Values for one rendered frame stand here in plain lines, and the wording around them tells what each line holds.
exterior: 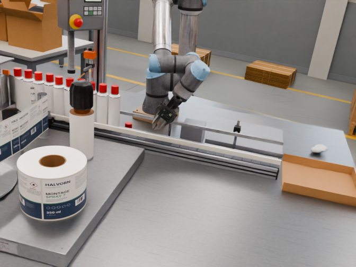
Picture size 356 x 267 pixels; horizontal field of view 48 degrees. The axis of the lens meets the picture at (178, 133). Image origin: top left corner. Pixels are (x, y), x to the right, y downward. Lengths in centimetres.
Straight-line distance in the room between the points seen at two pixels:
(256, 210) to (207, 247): 29
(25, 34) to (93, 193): 231
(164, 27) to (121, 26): 637
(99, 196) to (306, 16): 582
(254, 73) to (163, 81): 407
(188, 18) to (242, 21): 517
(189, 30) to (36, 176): 105
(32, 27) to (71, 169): 235
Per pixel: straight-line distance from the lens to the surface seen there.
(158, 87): 196
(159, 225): 131
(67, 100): 180
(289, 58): 694
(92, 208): 128
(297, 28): 685
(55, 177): 117
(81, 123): 146
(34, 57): 328
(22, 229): 123
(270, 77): 590
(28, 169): 122
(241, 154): 164
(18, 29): 353
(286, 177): 170
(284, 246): 134
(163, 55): 164
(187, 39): 191
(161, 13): 177
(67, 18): 174
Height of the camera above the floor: 164
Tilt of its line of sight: 25 degrees down
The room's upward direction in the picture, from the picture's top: 7 degrees clockwise
